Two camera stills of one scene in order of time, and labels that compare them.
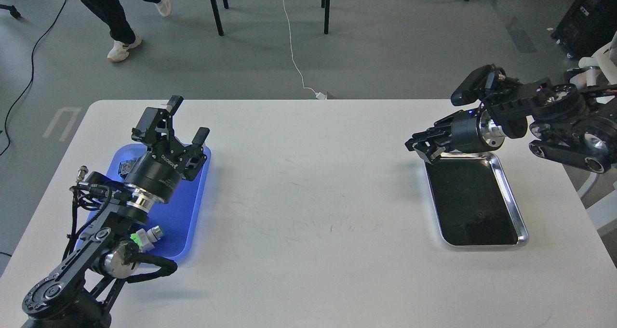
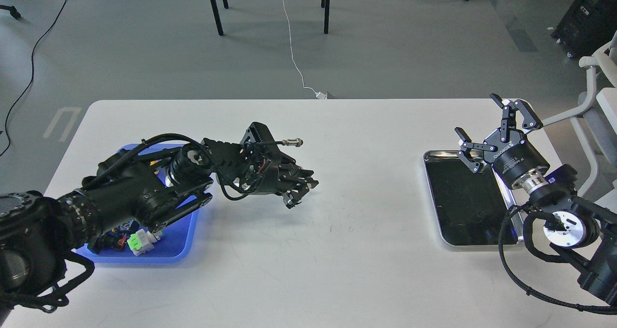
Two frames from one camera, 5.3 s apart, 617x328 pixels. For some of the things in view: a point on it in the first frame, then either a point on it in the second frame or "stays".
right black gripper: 462,125 -> 512,155
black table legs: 325,3 stays
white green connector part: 144,240 stays
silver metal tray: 474,204 stays
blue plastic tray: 178,218 stays
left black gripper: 159,172 -> 271,175
